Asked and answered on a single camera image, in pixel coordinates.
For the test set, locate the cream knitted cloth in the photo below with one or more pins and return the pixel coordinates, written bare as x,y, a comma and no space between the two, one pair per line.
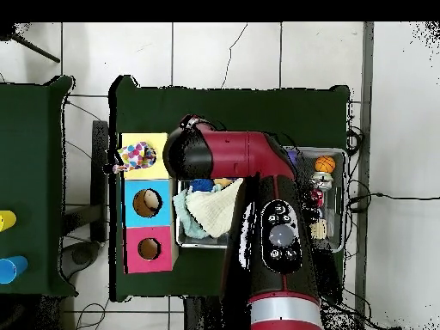
216,206

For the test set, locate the polka dot cloth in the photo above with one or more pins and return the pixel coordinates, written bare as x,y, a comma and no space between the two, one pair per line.
135,156

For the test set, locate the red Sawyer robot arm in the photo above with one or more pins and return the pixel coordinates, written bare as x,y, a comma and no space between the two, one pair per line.
240,154

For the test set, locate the wooden box with three holes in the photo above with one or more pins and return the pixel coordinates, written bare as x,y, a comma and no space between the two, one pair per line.
161,213

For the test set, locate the blue spiky rubber ball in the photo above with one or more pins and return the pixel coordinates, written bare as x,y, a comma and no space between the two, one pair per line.
202,185

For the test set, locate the mint knitted cloth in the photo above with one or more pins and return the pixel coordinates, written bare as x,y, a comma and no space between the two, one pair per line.
182,213

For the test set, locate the dark green table cloth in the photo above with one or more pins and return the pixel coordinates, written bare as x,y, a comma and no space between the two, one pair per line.
31,154
240,103

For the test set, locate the orange toy basketball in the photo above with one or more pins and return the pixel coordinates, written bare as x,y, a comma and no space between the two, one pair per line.
325,164

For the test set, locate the black upright panel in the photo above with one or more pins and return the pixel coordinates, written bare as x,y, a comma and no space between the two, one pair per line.
100,178

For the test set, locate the grey stand foot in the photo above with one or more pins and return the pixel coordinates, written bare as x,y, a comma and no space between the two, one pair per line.
80,256

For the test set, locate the yellow cup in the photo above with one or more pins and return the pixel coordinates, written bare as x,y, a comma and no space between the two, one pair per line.
7,220

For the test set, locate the blue cup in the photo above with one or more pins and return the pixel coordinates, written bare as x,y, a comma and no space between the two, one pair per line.
12,270

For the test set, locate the black tripod leg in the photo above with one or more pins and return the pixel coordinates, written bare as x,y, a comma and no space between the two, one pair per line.
34,47

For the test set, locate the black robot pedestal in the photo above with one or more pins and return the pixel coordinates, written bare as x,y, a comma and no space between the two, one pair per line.
202,316

